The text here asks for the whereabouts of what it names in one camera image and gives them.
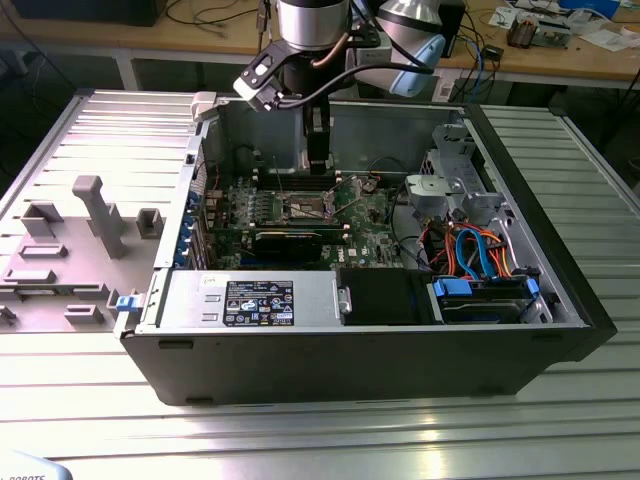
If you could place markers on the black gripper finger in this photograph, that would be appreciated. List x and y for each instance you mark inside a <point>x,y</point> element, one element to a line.
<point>319,135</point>

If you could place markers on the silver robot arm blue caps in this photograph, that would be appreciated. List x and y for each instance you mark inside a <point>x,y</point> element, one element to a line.
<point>312,25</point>

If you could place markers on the black RAM slot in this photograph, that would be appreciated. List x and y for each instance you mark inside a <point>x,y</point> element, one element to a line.
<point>295,184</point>
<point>300,228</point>
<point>335,235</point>
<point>270,176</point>

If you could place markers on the CPU socket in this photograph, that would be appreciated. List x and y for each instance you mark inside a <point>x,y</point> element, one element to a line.
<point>305,207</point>

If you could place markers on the round coin battery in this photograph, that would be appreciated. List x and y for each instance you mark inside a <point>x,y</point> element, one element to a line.
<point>368,188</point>

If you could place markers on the long wooden desk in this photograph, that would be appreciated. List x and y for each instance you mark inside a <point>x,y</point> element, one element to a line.
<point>200,40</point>

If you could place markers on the green motherboard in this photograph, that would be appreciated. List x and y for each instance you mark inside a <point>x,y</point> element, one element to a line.
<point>370,235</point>

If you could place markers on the black graphics card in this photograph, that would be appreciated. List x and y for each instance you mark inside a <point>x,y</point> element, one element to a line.
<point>287,247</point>

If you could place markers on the blue card retention clip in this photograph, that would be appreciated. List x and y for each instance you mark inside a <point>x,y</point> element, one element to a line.
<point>193,200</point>
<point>180,254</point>
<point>186,231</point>

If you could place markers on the black upright box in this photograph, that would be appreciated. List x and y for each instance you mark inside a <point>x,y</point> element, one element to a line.
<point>457,42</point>

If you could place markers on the small black box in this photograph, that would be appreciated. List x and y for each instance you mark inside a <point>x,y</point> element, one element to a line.
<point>492,52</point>

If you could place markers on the silver power supply unit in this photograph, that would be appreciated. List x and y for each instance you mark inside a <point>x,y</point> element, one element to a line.
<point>195,300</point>

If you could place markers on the metal finned heat sink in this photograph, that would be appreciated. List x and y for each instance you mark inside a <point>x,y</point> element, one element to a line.
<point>522,31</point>

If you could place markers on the large black box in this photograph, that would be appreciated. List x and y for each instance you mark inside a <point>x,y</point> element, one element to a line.
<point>85,10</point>

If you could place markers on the black open PC case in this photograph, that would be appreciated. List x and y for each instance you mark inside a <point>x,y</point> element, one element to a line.
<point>325,365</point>

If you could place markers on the hard disk blue carrier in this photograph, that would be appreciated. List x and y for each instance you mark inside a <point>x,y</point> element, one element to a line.
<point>480,310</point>

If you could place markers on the small electronics box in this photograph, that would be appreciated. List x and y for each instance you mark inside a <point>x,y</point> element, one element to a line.
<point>555,36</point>

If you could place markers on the small blue plastic clip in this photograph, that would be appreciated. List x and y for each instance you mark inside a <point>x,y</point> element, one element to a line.
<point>127,303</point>

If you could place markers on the gray parts rack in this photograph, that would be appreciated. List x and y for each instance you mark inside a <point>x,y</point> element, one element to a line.
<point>75,260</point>

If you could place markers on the blue flat box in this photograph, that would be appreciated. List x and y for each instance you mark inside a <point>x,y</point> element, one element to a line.
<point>590,5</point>

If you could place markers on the white paper sheets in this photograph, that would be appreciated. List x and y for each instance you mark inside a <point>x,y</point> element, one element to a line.
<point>607,39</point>

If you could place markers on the white printed device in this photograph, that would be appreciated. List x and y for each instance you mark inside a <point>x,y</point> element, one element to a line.
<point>30,467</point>

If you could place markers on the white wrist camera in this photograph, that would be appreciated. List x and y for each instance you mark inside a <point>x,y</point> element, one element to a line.
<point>255,82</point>

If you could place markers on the gray wrist camera box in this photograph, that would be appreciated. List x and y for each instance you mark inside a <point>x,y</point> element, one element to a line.
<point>375,56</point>

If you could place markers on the silver metal drive bracket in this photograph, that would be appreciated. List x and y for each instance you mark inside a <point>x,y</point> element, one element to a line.
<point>430,192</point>

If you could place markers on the silver perforated metal bracket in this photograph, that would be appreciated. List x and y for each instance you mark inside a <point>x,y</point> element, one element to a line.
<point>450,145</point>

